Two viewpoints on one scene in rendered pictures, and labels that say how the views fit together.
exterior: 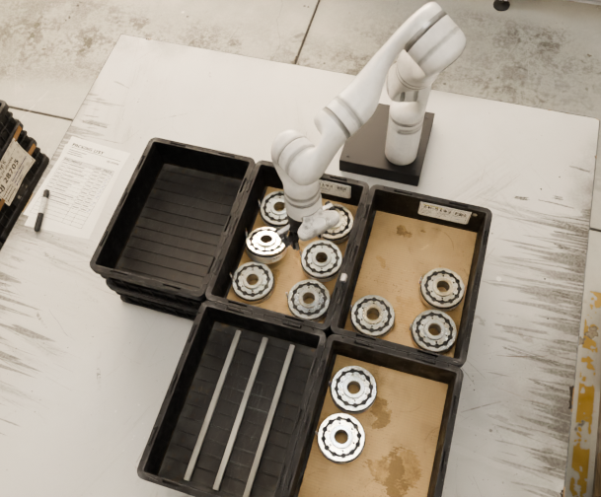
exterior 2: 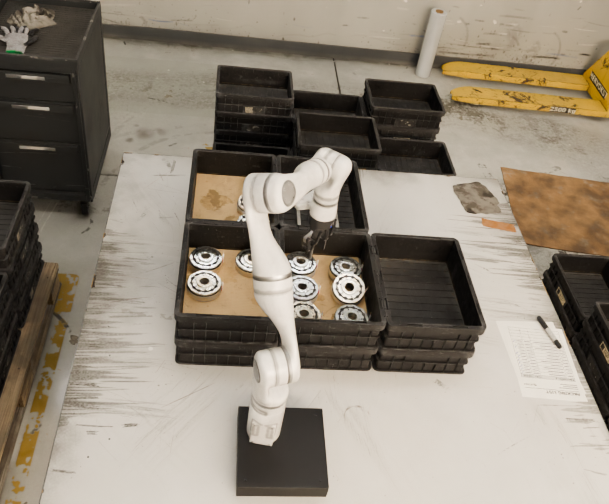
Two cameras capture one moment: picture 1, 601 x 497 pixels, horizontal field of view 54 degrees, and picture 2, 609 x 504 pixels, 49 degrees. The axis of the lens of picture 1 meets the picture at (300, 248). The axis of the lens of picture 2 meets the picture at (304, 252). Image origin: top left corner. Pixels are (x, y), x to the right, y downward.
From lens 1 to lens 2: 201 cm
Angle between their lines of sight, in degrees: 70
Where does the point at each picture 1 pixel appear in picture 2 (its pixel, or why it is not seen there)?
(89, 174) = (540, 370)
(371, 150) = (294, 425)
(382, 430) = (227, 215)
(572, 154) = (69, 489)
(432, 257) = (214, 310)
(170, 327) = not seen: hidden behind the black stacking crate
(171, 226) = (429, 301)
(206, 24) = not seen: outside the picture
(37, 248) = (527, 307)
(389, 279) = (245, 291)
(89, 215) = (510, 337)
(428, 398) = not seen: hidden behind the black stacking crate
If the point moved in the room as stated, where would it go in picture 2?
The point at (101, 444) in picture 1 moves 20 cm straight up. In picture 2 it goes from (393, 218) to (405, 177)
